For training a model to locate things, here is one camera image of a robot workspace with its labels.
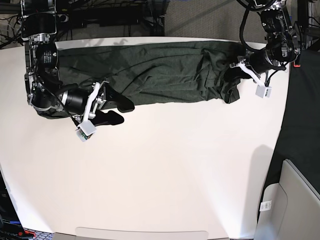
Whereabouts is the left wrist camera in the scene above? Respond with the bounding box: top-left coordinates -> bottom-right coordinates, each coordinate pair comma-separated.
255,85 -> 272,98

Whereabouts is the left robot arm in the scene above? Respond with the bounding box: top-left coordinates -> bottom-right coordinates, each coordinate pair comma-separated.
224,0 -> 302,83

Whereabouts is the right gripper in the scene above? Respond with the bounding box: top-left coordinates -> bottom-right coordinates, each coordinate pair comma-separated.
61,81 -> 135,126

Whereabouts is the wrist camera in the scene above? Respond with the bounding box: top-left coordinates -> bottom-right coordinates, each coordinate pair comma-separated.
255,85 -> 272,98
75,120 -> 97,142

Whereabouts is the grey plastic bin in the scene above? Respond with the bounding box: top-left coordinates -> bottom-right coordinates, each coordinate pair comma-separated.
254,159 -> 320,240

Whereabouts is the red clamp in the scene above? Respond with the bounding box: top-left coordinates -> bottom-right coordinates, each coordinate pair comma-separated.
293,60 -> 301,68

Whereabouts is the green long sleeve shirt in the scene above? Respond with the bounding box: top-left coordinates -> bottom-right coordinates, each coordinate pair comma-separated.
36,39 -> 247,120

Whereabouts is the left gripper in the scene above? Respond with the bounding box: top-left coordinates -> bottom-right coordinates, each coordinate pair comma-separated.
223,51 -> 278,83

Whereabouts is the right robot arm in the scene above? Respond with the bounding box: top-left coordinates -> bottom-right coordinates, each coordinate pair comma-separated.
20,0 -> 135,127

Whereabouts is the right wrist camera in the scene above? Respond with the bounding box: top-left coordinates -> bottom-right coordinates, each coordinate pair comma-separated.
75,120 -> 97,142

